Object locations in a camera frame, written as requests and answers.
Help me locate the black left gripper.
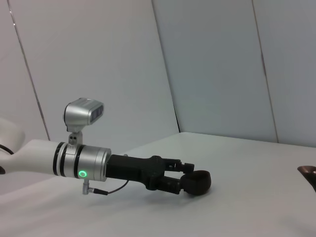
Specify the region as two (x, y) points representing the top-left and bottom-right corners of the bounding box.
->
(106, 154), (196, 196)

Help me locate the dark brown teacup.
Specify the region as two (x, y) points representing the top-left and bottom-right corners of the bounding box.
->
(181, 169), (212, 197)

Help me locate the black teapot with hoop handle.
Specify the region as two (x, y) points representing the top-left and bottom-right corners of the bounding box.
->
(296, 165), (316, 194)

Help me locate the left gripper cable with plug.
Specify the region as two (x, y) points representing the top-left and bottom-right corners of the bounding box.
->
(82, 178), (129, 196)

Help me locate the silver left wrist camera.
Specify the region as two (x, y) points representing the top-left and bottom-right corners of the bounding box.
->
(62, 97), (105, 145)

